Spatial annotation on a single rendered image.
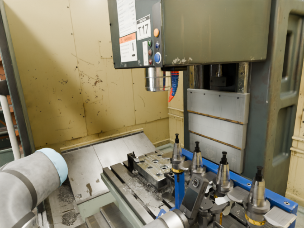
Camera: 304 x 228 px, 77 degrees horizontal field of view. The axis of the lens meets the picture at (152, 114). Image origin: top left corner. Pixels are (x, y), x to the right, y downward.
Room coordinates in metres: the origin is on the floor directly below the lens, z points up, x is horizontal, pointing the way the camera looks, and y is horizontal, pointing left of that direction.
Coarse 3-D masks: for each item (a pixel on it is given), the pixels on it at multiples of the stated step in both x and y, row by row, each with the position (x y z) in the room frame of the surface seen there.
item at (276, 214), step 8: (272, 208) 0.42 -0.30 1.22; (280, 208) 0.42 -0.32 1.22; (264, 216) 0.40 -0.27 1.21; (272, 216) 0.40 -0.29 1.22; (280, 216) 0.39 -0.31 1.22; (288, 216) 0.39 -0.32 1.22; (296, 216) 0.39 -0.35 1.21; (272, 224) 0.37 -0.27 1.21; (280, 224) 0.37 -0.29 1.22; (288, 224) 0.37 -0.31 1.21
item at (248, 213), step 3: (246, 213) 0.44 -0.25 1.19; (249, 213) 0.43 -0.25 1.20; (249, 216) 0.43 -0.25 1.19; (252, 216) 0.42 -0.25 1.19; (252, 219) 0.42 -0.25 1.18; (255, 219) 0.42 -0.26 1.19; (258, 219) 0.42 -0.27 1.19; (261, 219) 0.42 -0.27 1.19; (264, 219) 0.42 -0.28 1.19; (249, 222) 0.43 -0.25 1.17; (258, 225) 0.42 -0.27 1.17; (261, 225) 0.42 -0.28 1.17
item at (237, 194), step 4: (236, 188) 0.51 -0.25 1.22; (240, 188) 0.51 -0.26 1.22; (228, 192) 0.50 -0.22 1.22; (232, 192) 0.49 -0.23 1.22; (236, 192) 0.49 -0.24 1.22; (240, 192) 0.49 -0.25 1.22; (244, 192) 0.49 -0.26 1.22; (248, 192) 0.49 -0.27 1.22; (228, 196) 0.48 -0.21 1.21; (232, 196) 0.48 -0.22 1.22; (236, 196) 0.48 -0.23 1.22; (240, 196) 0.48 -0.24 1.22; (232, 200) 0.47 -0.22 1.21; (236, 200) 0.46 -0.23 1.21; (240, 200) 0.46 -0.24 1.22
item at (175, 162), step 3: (171, 156) 0.73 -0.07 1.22; (171, 159) 0.72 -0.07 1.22; (174, 159) 0.70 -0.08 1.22; (180, 159) 0.70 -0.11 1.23; (183, 159) 0.70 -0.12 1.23; (171, 162) 0.72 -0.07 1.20; (174, 162) 0.69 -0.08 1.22; (177, 162) 0.69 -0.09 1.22; (180, 162) 0.69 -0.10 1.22; (174, 165) 0.69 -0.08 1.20; (177, 165) 0.69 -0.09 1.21
